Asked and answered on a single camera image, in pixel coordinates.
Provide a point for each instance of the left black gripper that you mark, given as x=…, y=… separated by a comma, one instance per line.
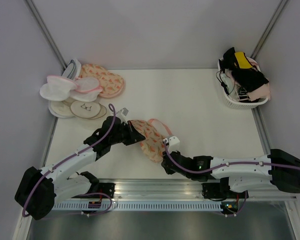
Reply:
x=134, y=135

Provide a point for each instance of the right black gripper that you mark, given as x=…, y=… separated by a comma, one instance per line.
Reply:
x=168, y=170

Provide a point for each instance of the peach floral mesh laundry bag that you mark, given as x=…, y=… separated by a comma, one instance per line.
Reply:
x=154, y=131

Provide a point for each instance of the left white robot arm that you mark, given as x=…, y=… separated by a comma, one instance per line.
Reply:
x=40, y=189

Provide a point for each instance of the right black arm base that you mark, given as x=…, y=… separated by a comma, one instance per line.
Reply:
x=212, y=191

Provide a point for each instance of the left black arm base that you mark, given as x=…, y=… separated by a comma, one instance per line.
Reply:
x=107, y=188

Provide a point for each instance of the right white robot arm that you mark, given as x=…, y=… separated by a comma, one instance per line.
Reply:
x=279, y=169

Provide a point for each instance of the beige bag with bra print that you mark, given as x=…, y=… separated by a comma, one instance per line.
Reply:
x=87, y=110

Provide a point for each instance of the white plastic laundry basket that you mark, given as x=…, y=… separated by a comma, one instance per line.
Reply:
x=232, y=94

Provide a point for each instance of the cream round mesh bag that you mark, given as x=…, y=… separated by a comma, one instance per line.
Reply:
x=60, y=110

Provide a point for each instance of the white blue-trimmed mesh bag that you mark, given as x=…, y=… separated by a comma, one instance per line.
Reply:
x=72, y=70

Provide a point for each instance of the white pink-trimmed mesh bag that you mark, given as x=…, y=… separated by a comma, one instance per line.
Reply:
x=57, y=88

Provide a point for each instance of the pink bra in basket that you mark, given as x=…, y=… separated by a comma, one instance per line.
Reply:
x=262, y=92

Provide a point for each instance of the black bra in basket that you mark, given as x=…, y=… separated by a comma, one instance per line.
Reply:
x=250, y=79

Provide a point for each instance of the yellow garment in basket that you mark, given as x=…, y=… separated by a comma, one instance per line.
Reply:
x=241, y=60

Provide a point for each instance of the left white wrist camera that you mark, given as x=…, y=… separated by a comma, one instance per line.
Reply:
x=122, y=115

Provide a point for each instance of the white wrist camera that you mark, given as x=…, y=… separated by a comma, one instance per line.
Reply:
x=122, y=115
x=172, y=143

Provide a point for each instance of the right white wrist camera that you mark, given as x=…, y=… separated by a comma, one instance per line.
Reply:
x=172, y=143

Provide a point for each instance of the white slotted cable duct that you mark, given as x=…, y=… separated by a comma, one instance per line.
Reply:
x=83, y=205

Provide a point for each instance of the aluminium mounting rail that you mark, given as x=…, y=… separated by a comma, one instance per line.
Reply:
x=180, y=190

